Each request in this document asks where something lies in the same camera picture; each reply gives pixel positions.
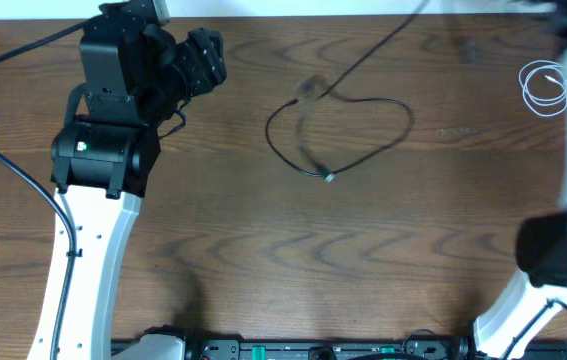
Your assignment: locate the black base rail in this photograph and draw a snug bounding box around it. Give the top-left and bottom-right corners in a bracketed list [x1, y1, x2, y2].
[110, 337, 567, 360]

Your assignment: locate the white usb cable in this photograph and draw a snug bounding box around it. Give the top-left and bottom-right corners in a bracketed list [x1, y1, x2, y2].
[517, 59, 567, 119]

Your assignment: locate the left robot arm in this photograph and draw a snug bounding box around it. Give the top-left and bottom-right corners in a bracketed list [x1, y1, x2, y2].
[29, 0, 227, 359]

